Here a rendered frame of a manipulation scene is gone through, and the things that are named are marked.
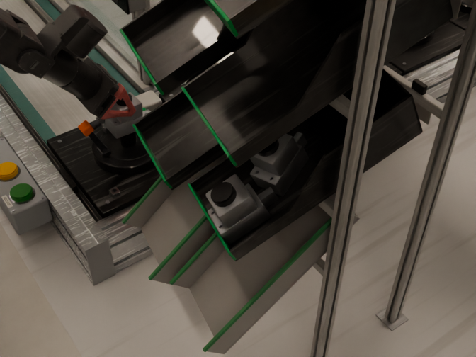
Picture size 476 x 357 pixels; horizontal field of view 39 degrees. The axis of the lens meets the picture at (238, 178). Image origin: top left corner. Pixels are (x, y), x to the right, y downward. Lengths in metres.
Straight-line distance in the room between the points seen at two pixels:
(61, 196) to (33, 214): 0.06
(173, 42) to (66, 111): 0.68
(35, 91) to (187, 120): 0.67
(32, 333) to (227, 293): 0.37
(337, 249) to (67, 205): 0.57
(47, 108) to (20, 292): 0.45
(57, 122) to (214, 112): 0.76
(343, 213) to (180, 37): 0.30
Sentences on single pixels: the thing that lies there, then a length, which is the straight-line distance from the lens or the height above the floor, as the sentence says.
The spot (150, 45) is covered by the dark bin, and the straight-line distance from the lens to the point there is 0.88.
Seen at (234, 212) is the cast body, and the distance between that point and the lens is 0.79.
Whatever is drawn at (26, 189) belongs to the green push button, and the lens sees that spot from 1.27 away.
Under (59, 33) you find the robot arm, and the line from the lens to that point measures 1.09.
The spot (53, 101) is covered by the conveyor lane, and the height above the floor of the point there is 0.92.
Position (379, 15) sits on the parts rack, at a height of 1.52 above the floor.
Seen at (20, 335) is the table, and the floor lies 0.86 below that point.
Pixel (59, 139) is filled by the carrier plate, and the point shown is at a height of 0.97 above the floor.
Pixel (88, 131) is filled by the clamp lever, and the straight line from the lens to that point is 1.22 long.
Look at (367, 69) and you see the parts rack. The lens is 0.67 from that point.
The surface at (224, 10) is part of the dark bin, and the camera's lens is 0.64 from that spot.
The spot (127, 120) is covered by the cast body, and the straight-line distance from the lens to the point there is 1.23.
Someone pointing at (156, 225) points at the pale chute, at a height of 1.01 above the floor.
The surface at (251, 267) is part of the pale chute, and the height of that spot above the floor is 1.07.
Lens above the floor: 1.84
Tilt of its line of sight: 45 degrees down
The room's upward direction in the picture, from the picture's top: 1 degrees clockwise
